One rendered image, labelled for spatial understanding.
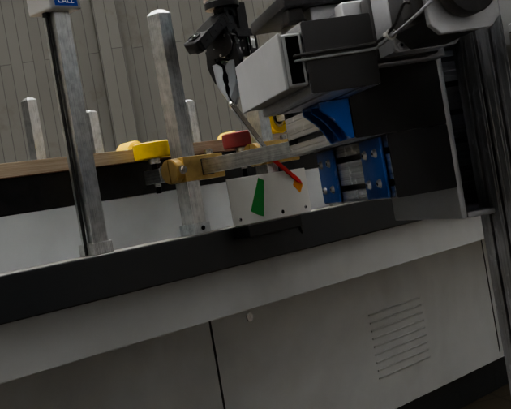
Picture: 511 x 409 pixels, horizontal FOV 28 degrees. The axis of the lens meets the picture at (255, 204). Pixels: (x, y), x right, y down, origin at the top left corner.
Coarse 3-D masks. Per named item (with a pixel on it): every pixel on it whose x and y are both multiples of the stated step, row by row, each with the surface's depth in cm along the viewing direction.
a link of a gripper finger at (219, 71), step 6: (216, 66) 209; (222, 66) 208; (216, 72) 209; (222, 72) 208; (216, 78) 209; (222, 78) 208; (228, 78) 210; (222, 84) 208; (222, 90) 208; (228, 90) 208; (228, 96) 208
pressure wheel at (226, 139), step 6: (234, 132) 231; (240, 132) 231; (246, 132) 232; (222, 138) 234; (228, 138) 232; (234, 138) 231; (240, 138) 231; (246, 138) 232; (228, 144) 232; (234, 144) 231; (240, 144) 231; (246, 144) 232; (240, 150) 234; (246, 168) 235; (246, 174) 235
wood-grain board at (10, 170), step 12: (204, 144) 236; (216, 144) 239; (96, 156) 212; (108, 156) 215; (120, 156) 217; (132, 156) 220; (0, 168) 195; (12, 168) 197; (24, 168) 199; (36, 168) 201; (48, 168) 203; (60, 168) 205
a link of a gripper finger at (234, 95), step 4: (232, 60) 206; (228, 64) 207; (232, 64) 206; (228, 68) 207; (232, 68) 206; (228, 72) 207; (232, 72) 206; (228, 76) 207; (232, 76) 206; (232, 80) 206; (236, 80) 206; (228, 84) 207; (232, 84) 206; (236, 84) 206; (232, 88) 207; (236, 88) 206; (232, 92) 207; (236, 92) 207; (232, 96) 207; (236, 96) 207; (232, 100) 208; (236, 100) 208; (236, 104) 208
